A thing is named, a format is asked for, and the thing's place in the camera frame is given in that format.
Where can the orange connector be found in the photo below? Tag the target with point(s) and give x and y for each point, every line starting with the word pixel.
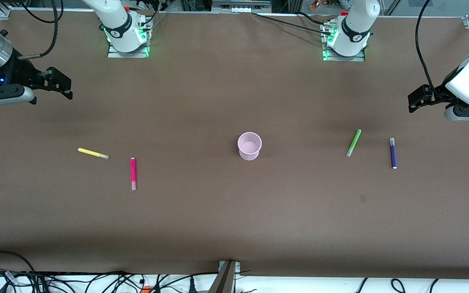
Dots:
pixel 147 289

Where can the pink pen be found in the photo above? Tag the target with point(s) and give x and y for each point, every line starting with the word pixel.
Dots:
pixel 133 173

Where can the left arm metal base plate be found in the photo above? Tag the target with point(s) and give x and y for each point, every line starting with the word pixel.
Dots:
pixel 356 59

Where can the pink pen holder cup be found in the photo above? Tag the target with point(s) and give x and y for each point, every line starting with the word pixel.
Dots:
pixel 249 146

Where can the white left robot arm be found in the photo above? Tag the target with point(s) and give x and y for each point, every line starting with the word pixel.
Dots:
pixel 354 32

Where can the purple pen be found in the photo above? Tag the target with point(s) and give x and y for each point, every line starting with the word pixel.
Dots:
pixel 393 152

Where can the green pen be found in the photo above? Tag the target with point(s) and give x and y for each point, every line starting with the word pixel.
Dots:
pixel 353 142

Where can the metal support post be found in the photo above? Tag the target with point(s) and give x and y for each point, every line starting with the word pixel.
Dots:
pixel 225 278

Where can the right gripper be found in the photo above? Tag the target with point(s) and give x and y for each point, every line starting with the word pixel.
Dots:
pixel 18 73

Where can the orange background object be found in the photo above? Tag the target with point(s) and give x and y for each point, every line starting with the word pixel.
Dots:
pixel 315 5

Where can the grey metal device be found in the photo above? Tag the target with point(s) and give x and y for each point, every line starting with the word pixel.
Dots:
pixel 240 6

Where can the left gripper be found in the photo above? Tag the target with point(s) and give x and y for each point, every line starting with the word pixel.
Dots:
pixel 434 96

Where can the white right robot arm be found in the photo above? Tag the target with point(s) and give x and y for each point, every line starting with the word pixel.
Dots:
pixel 122 30

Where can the yellow pen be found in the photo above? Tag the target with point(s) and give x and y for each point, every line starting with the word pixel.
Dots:
pixel 92 153

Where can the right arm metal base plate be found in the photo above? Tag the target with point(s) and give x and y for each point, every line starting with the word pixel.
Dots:
pixel 116 54

